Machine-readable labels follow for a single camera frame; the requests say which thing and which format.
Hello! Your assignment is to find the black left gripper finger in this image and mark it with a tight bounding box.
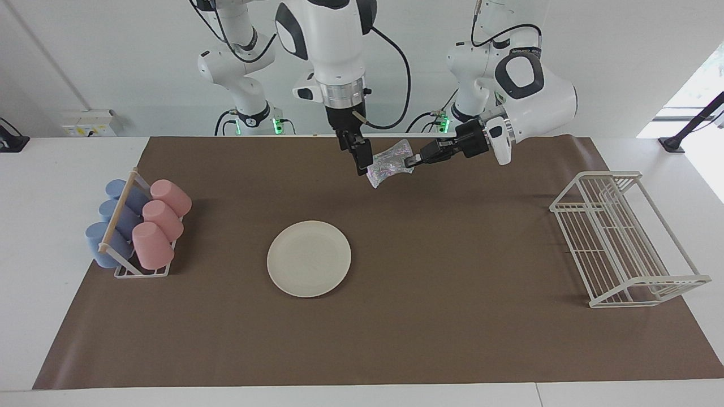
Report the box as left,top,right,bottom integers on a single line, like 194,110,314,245
403,137,458,170

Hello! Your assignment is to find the silver crinkled foil pouch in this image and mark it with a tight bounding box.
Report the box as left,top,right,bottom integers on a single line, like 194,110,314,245
365,138,415,189

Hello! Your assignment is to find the cream round plate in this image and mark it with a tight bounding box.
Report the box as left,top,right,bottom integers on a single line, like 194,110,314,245
266,220,352,298

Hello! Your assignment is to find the pink plastic cup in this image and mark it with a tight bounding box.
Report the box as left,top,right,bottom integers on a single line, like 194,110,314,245
132,222,175,270
150,179,193,218
141,200,185,241

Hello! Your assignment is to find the brown table mat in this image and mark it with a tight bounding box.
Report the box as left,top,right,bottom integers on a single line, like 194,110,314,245
32,136,724,391

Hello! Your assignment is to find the blue plastic cup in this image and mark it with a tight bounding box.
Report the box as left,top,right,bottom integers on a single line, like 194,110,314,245
105,179,150,215
99,199,142,238
85,222,136,269

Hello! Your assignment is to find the white cup rack wooden rod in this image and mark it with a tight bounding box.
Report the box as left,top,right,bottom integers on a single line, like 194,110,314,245
97,167,184,279

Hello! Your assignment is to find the black table clamp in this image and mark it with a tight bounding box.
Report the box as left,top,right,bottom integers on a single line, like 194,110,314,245
0,117,30,153

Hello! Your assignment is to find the black base cable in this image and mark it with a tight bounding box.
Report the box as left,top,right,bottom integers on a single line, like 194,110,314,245
214,109,238,136
406,111,439,134

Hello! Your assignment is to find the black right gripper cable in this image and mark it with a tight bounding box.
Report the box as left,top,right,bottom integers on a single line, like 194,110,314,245
352,25,412,131

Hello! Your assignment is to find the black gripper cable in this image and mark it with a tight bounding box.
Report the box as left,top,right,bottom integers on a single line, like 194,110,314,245
471,0,544,60
352,25,412,131

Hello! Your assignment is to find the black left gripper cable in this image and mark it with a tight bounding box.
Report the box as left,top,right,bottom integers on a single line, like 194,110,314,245
471,0,544,60

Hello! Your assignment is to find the white wire dish rack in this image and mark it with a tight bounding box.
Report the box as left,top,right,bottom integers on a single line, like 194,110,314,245
549,171,712,309

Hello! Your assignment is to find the white wall socket box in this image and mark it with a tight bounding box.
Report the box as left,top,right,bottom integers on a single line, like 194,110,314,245
59,109,119,138

